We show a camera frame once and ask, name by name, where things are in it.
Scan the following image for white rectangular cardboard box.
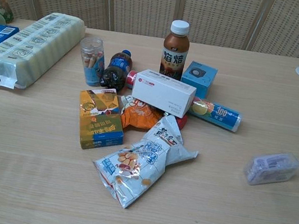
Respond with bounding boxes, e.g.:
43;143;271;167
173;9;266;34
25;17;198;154
128;67;199;120

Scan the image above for yellow blue cardboard box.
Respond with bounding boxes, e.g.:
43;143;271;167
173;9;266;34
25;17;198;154
71;83;132;156

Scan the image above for light blue square box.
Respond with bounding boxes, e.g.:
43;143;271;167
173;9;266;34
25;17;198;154
178;59;220;100

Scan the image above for clear plastic purple case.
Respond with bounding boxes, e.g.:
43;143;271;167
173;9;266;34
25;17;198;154
241;146;299;193

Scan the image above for orange snack bag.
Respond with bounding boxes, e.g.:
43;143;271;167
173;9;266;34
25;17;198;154
115;94;166;135

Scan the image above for red round lid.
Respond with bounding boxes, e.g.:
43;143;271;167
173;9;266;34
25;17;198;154
171;113;189;130

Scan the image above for dark cola bottle blue label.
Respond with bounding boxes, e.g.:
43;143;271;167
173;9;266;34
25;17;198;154
99;47;135;92

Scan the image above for white blue peanut snack bag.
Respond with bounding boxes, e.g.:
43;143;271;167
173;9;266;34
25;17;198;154
86;103;205;219

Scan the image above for brown milk tea bottle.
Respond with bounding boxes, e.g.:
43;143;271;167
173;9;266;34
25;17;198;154
158;19;193;81

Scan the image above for blue plastic bag roll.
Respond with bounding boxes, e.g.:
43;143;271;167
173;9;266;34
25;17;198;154
185;95;245;134

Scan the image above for clear jar biscuit sticks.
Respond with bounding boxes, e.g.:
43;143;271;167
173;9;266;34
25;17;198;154
73;35;110;88

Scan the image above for wooden folding screen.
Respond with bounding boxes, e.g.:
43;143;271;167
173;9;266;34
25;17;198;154
0;0;299;63

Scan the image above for long yellow sponge pack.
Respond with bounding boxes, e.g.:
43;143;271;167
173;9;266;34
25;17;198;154
0;3;88;99

